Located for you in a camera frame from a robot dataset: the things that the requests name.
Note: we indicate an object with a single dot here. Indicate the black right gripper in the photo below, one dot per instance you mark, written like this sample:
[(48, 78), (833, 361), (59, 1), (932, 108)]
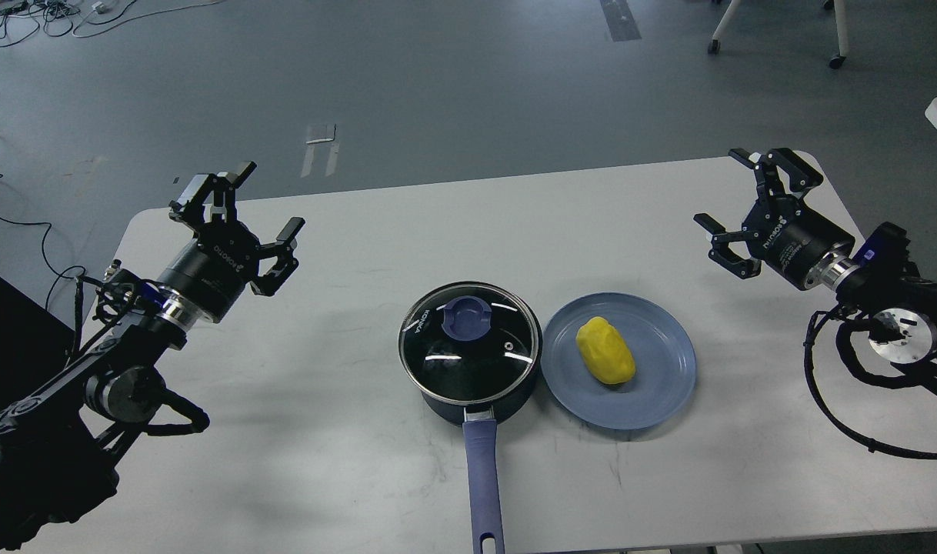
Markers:
[(781, 230)]

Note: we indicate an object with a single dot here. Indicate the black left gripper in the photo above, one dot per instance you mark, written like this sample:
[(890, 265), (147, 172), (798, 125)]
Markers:
[(214, 268)]

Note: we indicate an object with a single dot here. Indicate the yellow potato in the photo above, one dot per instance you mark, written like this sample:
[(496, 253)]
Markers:
[(605, 353)]

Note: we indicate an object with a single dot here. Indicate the glass lid blue knob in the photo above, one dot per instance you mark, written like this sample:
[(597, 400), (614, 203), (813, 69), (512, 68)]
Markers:
[(468, 343)]

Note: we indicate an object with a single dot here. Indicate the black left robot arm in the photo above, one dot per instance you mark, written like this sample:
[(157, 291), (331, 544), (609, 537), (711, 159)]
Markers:
[(69, 409)]

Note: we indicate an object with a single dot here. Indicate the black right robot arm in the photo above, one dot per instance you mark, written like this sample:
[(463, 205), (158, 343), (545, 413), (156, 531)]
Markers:
[(885, 310)]

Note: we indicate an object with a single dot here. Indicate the white chair legs with casters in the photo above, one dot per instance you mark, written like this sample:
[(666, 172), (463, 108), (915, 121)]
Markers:
[(837, 10)]

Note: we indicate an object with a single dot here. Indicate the blue plate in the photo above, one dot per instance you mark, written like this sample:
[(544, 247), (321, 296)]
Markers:
[(663, 352)]

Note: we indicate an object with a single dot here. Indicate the black box at left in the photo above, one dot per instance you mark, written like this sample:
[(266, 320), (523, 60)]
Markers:
[(34, 345)]

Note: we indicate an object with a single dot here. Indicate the black pot blue handle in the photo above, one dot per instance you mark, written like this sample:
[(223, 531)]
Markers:
[(479, 424)]

